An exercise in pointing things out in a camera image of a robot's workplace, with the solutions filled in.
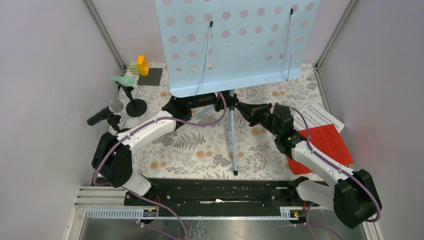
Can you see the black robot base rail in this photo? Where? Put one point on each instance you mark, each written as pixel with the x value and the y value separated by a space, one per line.
pixel 219 197

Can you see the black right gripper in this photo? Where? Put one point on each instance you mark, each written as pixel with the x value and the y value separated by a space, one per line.
pixel 251 112

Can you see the dark grey brick baseplate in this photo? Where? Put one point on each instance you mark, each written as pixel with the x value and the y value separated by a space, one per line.
pixel 152 79

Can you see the pale green toy brick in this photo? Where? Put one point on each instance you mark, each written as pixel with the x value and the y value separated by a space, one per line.
pixel 134 69

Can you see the floral patterned table mat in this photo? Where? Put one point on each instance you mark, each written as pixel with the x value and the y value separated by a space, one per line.
pixel 203 149

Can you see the light blue music stand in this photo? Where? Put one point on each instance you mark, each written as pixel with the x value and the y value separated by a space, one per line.
pixel 218 45

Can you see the black microphone stand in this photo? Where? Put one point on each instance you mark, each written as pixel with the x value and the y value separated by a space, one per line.
pixel 136 107
pixel 114 121

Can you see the black far microphone stand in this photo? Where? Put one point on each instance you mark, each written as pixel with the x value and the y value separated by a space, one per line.
pixel 136 107

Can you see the black near microphone stand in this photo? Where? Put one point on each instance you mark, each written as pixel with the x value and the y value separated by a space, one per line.
pixel 114 121

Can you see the mint green microphone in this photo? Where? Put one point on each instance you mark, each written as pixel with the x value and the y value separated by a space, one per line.
pixel 125 81

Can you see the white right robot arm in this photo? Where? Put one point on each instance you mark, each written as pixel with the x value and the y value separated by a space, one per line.
pixel 350 194

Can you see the black silver microphone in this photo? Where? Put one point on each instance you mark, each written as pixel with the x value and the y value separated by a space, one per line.
pixel 115 106

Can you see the white sheet music page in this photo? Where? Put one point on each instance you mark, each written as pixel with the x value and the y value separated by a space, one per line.
pixel 315 116

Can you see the red sheet music page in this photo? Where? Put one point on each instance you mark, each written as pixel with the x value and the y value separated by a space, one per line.
pixel 328 140

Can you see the orange toy brick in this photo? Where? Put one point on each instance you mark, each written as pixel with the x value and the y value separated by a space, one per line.
pixel 142 65

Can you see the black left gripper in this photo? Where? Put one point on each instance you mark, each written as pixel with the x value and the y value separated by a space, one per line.
pixel 219 103

